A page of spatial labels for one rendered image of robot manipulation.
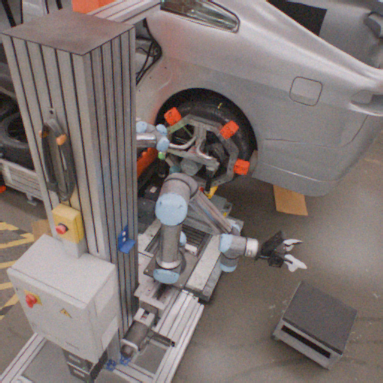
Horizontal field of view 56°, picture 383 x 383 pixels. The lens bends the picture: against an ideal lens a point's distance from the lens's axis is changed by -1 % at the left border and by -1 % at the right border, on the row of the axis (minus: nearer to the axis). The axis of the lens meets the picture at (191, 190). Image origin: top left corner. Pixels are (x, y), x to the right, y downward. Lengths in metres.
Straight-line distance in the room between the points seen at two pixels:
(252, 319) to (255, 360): 0.29
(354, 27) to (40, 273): 3.36
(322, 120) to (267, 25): 0.63
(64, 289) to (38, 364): 1.08
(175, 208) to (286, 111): 1.19
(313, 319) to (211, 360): 0.71
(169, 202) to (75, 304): 0.48
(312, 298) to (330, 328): 0.21
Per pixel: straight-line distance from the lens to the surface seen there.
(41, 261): 1.49
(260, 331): 2.76
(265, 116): 2.35
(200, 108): 2.47
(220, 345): 2.65
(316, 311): 2.56
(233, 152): 2.43
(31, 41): 1.03
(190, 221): 3.04
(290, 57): 2.20
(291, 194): 3.75
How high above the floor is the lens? 2.39
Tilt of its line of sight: 42 degrees down
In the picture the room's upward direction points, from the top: 7 degrees clockwise
